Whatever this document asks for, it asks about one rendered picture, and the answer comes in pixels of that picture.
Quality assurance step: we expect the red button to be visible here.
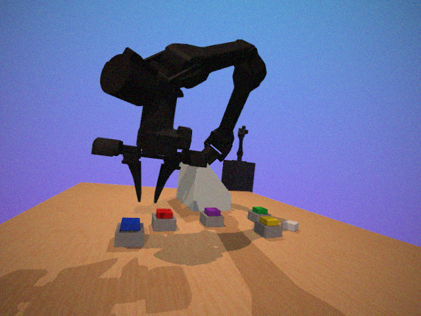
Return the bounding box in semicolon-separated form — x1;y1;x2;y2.
151;208;177;232

